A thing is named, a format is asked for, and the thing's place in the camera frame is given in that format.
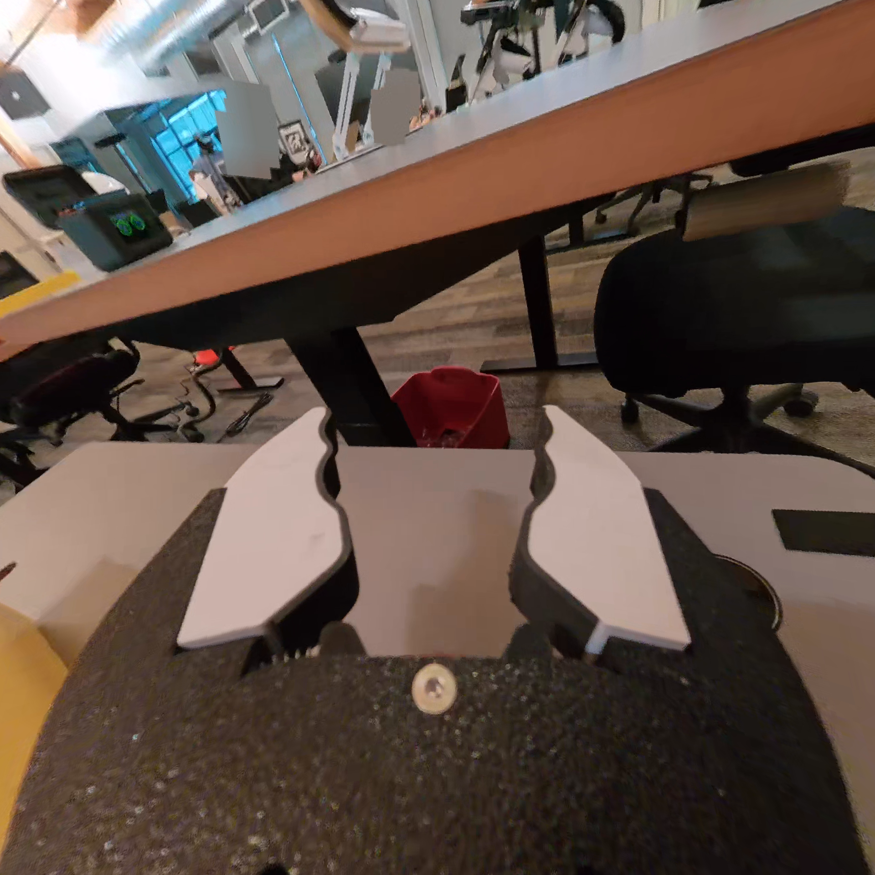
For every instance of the tan wooden board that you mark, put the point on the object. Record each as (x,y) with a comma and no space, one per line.
(765,202)

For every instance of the yellow plastic bin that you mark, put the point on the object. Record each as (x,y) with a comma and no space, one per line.
(34,294)

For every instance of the red bin on floor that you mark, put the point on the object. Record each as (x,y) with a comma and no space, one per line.
(451,403)

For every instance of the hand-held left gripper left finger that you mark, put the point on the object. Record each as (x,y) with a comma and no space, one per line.
(273,540)

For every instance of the pale work board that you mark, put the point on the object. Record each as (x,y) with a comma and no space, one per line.
(424,540)

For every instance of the black case with green lights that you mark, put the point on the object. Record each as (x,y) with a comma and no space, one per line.
(102,232)

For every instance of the black office chair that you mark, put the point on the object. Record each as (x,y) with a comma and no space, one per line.
(724,314)

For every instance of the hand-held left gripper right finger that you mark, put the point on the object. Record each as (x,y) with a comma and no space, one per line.
(601,547)

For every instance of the white metal stand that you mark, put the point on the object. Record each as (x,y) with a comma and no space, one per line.
(348,102)

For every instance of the dark red office chair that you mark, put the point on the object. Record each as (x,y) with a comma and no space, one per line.
(61,389)

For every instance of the yellow plastic box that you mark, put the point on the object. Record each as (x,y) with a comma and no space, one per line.
(27,697)

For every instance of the grey desk with wooden edge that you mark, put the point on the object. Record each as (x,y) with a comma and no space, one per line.
(478,157)

